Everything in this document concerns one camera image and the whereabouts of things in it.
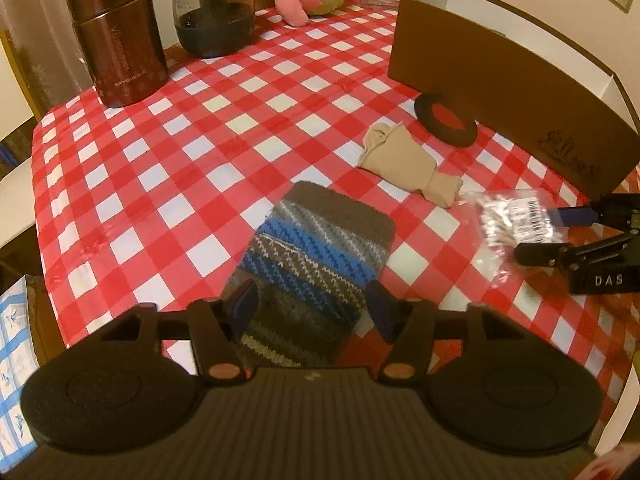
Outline blue white patterned cloth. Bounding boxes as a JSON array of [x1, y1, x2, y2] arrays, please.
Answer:
[[0, 276, 39, 474]]

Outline black red ear pad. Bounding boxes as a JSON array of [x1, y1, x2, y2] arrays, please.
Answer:
[[413, 93, 477, 148]]

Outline sheer curtain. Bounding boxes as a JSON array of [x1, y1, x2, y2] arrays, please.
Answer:
[[1, 0, 92, 110]]

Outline striped knitted beanie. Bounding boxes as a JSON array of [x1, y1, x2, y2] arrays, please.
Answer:
[[224, 181, 395, 370]]

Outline beige stocking sock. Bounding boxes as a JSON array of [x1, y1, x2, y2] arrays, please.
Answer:
[[357, 122, 462, 208]]

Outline red white checkered tablecloth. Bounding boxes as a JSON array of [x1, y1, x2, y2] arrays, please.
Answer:
[[32, 0, 639, 418]]

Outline white side table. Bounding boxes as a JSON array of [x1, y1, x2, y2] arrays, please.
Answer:
[[0, 158, 35, 247]]

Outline brown cardboard box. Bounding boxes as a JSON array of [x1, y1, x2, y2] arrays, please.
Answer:
[[388, 0, 639, 198]]

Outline glass jar dark contents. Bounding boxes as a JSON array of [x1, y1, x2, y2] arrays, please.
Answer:
[[172, 0, 254, 58]]

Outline brown metal canister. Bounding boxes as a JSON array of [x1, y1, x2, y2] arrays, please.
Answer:
[[66, 0, 168, 108]]

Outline clear plastic bag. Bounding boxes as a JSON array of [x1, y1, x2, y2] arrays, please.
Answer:
[[456, 188, 568, 287]]

